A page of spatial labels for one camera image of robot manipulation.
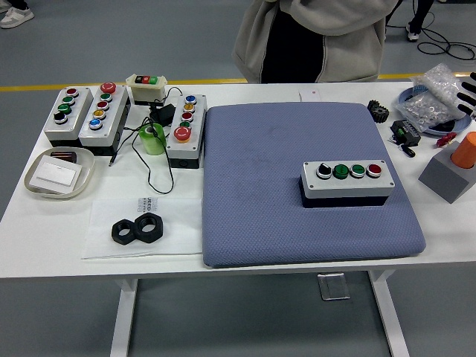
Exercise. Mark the cream three-button switch box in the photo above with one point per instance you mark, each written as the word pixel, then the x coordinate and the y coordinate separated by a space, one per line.
pixel 147 89

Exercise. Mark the five-button box, no label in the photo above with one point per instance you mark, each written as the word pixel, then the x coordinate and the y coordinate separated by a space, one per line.
pixel 197 119

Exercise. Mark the blue-grey padded mat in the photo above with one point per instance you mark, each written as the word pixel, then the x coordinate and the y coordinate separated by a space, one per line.
pixel 260 193

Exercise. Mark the orange cylinder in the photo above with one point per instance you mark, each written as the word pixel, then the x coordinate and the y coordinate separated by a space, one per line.
pixel 465 150

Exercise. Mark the four-button box, black button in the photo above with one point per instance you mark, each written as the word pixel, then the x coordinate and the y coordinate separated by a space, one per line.
pixel 74 119

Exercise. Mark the grey block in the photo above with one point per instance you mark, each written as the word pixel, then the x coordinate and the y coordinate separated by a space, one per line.
pixel 440 178

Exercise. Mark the blue plate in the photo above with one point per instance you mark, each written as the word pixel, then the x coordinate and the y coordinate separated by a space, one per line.
pixel 403 97

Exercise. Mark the background person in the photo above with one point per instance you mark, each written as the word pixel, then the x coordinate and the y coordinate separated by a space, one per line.
pixel 420 15

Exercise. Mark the white wall switch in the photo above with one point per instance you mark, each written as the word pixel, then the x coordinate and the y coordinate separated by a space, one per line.
pixel 56 174

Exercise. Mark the black power adapter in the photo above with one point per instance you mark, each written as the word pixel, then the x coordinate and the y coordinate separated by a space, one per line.
pixel 163 113

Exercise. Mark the black gear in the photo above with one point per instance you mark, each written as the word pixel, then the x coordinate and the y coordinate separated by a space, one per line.
pixel 377 111

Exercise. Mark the five-button box, white label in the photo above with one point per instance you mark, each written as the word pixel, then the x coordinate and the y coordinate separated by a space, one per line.
pixel 111 115

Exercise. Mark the dark brown small block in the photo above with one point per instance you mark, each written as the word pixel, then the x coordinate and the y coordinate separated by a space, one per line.
pixel 63 155

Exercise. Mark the small black clip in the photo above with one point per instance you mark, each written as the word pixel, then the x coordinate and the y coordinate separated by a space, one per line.
pixel 409 151

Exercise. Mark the metal floor plate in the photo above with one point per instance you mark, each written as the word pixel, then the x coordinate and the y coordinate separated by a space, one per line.
pixel 332 286

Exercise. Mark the white table leg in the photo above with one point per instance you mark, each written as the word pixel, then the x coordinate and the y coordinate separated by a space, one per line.
pixel 390 316
pixel 121 320

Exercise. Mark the large black hex nut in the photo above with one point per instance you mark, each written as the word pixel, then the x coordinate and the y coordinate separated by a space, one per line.
pixel 143 230

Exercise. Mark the clear printed plastic bag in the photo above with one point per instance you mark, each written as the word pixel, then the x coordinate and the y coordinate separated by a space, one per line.
pixel 178 230

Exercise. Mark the small black hex nut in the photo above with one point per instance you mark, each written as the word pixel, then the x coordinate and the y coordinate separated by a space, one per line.
pixel 118 238

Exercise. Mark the passing person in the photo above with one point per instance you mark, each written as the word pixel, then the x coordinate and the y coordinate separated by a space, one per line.
pixel 15 16

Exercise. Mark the clear bag of washers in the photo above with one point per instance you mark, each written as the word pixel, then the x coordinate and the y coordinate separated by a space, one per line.
pixel 431 100

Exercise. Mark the green tape roll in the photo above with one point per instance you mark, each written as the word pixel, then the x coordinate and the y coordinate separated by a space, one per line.
pixel 151 143

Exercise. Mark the four-button box with selector knob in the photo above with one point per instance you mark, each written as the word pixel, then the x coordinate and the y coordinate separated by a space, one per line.
pixel 349 184

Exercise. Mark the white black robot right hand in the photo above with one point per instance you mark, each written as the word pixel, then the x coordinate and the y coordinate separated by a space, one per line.
pixel 471 96

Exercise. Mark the white oval tray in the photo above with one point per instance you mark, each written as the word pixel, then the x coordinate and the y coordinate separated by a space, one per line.
pixel 85 167

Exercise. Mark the black module with green terminal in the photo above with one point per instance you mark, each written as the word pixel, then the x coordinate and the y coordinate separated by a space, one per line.
pixel 403 134

